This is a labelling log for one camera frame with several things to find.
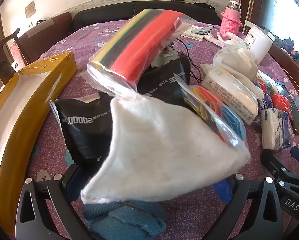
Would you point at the brown wooden cabinet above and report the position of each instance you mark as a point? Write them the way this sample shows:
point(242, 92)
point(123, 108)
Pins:
point(284, 62)

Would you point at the white tissue pack green print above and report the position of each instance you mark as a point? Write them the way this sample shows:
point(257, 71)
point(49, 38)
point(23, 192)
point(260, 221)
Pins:
point(229, 92)

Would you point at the small wall plaque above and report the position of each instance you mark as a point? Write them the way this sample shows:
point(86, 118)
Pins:
point(30, 10)

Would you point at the large bag of coloured felt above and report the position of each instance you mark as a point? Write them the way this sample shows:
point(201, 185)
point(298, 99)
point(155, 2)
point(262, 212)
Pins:
point(139, 50)

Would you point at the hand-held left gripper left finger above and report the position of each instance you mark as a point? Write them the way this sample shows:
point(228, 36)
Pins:
point(73, 185)

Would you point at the brown sofa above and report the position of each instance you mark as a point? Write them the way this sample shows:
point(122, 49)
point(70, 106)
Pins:
point(52, 30)

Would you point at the purple floral tablecloth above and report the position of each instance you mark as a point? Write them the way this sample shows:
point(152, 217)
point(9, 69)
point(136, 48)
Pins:
point(72, 42)

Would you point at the small bag of coloured felt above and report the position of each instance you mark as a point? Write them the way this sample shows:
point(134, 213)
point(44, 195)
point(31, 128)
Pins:
point(214, 110)

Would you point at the black sofa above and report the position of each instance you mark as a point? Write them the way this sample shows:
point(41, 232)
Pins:
point(102, 17)

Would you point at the pink bottle with knitted sleeve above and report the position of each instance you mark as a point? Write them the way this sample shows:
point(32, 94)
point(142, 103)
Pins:
point(229, 22)

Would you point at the brown wooden door frame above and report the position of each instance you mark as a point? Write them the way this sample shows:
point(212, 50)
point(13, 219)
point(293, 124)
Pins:
point(247, 5)

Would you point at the white gloves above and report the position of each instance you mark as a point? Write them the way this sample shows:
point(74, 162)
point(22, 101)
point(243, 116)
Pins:
point(217, 40)

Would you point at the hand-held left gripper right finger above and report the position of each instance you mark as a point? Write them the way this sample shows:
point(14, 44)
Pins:
point(223, 191)

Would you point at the black packet with white print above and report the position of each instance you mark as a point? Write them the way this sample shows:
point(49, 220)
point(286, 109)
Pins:
point(162, 80)
point(84, 135)

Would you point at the red plastic bag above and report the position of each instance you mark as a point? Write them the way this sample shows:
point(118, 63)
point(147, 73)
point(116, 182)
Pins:
point(280, 102)

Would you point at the white felt sheet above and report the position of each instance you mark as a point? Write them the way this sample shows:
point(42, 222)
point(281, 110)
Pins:
point(159, 155)

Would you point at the dark wooden chair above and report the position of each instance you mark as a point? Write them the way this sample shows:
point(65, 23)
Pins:
point(4, 40)

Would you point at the blue knitted cloth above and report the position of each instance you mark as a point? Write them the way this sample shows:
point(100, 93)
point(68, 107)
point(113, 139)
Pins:
point(124, 220)

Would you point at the yellow cardboard box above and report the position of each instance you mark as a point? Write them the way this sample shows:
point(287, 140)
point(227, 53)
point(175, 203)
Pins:
point(19, 100)

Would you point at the white wall switch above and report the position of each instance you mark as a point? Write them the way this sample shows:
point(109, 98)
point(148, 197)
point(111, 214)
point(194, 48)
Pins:
point(30, 25)

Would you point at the dark smartphone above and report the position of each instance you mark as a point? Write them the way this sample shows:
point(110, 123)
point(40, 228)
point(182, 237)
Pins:
point(295, 115)

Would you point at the white booklet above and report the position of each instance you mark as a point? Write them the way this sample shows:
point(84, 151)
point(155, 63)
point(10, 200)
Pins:
point(189, 33)

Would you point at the white plastic tub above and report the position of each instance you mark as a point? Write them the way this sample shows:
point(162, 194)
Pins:
point(260, 45)

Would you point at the blue floral tissue pack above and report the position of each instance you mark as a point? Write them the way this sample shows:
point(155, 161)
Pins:
point(274, 127)

